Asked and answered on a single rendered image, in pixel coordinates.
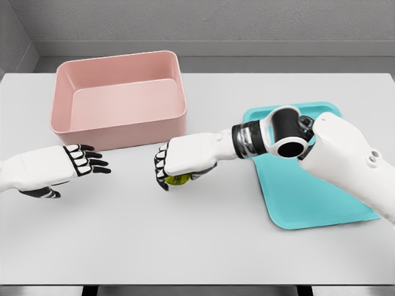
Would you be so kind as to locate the yellow-green tennis ball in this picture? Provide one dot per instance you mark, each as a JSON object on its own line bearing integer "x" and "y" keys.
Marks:
{"x": 176, "y": 180}

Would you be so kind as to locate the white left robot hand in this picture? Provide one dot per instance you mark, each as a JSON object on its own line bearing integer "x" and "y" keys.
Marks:
{"x": 46, "y": 166}

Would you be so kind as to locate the blue flat tray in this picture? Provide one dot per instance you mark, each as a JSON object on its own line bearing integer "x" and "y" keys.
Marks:
{"x": 305, "y": 191}

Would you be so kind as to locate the pink rectangular basket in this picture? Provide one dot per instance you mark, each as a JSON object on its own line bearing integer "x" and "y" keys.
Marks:
{"x": 120, "y": 98}

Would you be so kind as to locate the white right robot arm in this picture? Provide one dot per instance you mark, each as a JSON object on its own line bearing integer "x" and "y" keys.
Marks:
{"x": 333, "y": 145}

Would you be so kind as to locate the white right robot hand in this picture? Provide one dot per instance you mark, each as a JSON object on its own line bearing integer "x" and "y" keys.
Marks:
{"x": 182, "y": 155}

